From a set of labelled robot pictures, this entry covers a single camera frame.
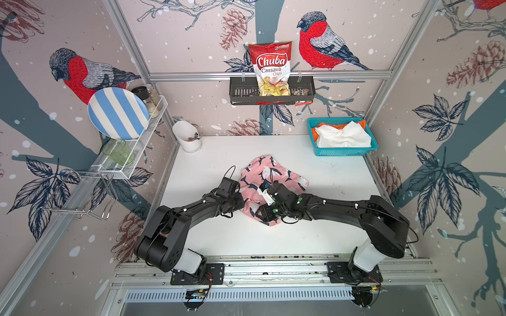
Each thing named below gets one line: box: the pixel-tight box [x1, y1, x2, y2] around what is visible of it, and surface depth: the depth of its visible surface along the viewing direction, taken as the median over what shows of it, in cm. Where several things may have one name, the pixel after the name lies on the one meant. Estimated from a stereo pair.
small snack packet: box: [290, 88, 310, 97], surface depth 93 cm
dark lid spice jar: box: [131, 85, 159, 119], surface depth 82 cm
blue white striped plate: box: [87, 86, 151, 141], surface depth 74 cm
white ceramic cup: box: [171, 120, 202, 154], surface depth 113 cm
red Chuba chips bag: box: [248, 40, 293, 97], surface depth 83 cm
